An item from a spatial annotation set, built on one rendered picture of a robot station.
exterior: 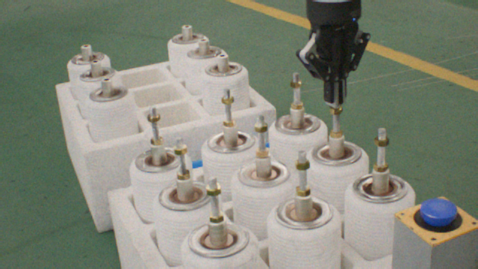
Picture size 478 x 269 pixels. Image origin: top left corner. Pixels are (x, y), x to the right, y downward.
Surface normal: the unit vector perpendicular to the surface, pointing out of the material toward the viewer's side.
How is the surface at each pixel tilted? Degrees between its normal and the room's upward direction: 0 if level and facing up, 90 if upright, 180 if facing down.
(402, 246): 90
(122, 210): 0
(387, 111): 0
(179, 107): 90
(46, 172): 0
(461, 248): 90
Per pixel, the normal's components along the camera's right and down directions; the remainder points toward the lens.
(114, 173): 0.37, 0.38
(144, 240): -0.07, -0.90
